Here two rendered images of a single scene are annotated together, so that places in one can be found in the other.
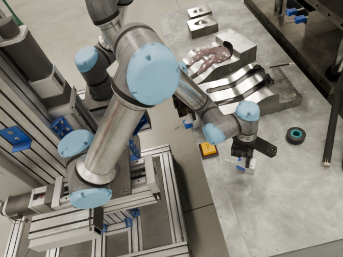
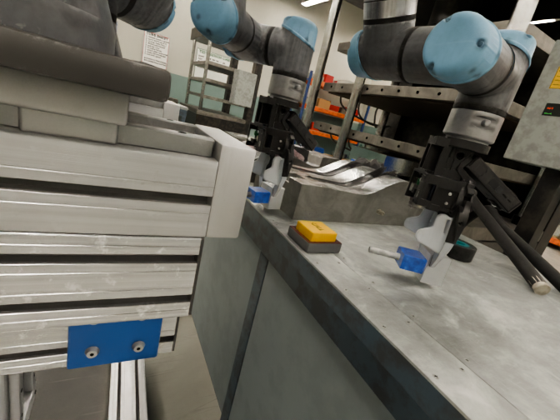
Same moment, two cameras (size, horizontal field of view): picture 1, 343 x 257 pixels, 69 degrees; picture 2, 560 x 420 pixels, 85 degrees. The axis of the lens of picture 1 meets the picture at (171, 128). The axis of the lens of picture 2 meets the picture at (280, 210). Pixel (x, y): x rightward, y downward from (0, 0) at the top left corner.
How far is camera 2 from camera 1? 0.88 m
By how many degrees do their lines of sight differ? 43
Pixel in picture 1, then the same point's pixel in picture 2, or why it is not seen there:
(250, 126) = (518, 76)
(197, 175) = (187, 404)
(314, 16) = (389, 163)
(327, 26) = not seen: hidden behind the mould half
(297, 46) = not seen: hidden behind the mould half
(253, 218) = (526, 381)
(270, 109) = (394, 214)
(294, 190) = (539, 325)
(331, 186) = not seen: outside the picture
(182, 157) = (157, 364)
